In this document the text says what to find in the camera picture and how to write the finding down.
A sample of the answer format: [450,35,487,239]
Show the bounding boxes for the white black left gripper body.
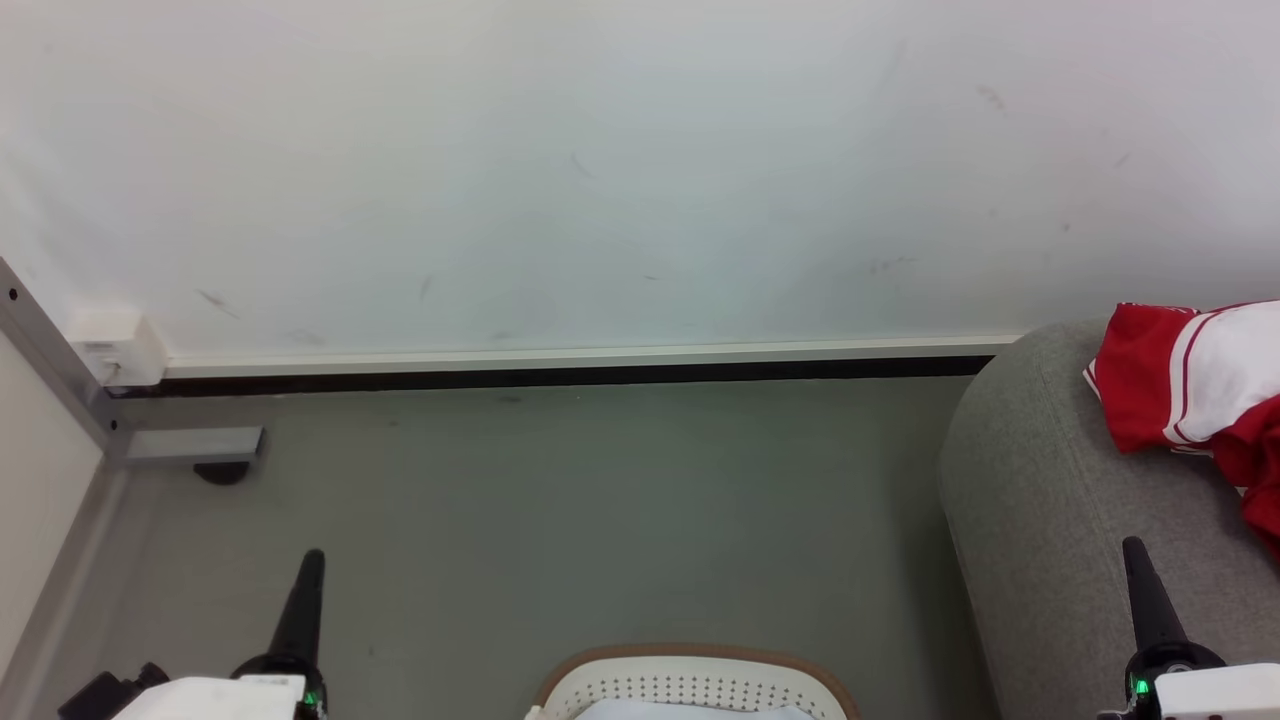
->
[112,652,328,720]

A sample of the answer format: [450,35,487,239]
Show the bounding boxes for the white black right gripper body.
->
[1098,643,1280,720]

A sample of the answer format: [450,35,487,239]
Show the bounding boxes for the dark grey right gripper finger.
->
[1121,537,1193,656]

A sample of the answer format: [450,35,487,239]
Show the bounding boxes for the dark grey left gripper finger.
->
[268,548,327,663]

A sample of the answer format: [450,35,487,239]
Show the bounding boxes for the red and white garment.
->
[1083,300,1280,561]

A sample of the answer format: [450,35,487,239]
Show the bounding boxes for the white laundry basket brown rim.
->
[525,643,863,720]

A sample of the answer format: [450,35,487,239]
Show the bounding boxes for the grey fabric sofa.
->
[938,318,1280,720]

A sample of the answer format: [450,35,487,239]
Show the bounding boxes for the white and black baseboard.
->
[160,335,1023,394]

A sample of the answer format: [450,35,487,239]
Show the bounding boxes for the pale blue cloth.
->
[575,698,816,720]

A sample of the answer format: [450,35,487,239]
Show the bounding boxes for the grey metal partition frame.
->
[0,258,265,473]

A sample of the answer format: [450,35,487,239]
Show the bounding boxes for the white wall outlet box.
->
[68,308,169,389]

